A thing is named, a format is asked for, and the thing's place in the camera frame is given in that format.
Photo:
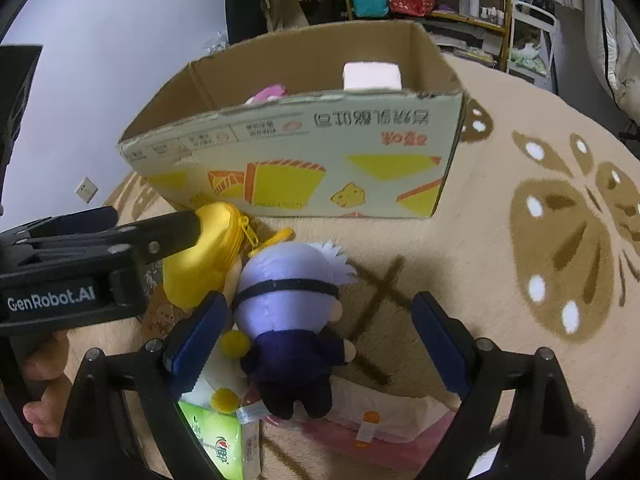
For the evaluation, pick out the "pink soft packet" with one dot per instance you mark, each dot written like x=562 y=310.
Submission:
x=400 y=425

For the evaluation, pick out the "white metal cart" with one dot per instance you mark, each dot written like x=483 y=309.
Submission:
x=547 y=25

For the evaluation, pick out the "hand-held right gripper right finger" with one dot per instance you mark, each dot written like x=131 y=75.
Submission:
x=440 y=345

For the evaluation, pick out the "white-haired plush doll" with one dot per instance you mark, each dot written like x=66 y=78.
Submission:
x=285 y=310

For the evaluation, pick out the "beige patterned blanket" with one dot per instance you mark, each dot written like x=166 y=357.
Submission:
x=500 y=285

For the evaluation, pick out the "white toilet paper roll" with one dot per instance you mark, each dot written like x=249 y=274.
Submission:
x=372 y=76

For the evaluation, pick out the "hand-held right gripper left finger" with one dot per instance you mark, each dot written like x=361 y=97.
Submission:
x=195 y=345

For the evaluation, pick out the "white plush with yellow pompoms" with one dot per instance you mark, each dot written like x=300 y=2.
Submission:
x=220 y=375

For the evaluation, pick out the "stack of books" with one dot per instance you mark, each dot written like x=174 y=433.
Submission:
x=465 y=42

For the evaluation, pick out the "black hanging garment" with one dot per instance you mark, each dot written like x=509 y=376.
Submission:
x=242 y=0

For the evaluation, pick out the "brown printed packet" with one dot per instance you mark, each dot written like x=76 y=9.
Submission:
x=160 y=310

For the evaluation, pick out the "green tissue pack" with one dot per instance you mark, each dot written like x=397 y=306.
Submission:
x=220 y=440

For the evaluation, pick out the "printed cardboard box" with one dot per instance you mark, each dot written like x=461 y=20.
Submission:
x=300 y=160

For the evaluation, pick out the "small pink soft item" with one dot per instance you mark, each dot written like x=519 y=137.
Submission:
x=267 y=95

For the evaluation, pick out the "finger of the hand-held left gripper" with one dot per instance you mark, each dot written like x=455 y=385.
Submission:
x=165 y=232

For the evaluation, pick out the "row of small bottles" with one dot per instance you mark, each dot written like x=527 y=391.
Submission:
x=492 y=14

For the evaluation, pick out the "clear plastic bag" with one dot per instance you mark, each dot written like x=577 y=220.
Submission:
x=216 y=42

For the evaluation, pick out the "green and white packets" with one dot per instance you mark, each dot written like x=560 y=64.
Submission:
x=527 y=57

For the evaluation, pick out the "yellow zip pouch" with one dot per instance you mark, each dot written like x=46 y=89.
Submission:
x=210 y=260

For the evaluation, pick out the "black monitor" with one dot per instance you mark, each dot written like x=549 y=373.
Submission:
x=15 y=110

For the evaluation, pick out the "white wall socket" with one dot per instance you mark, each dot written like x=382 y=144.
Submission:
x=86 y=190

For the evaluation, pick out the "short white bottle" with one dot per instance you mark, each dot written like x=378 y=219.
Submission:
x=475 y=4

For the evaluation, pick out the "person's left hand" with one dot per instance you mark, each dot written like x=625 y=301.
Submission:
x=47 y=385

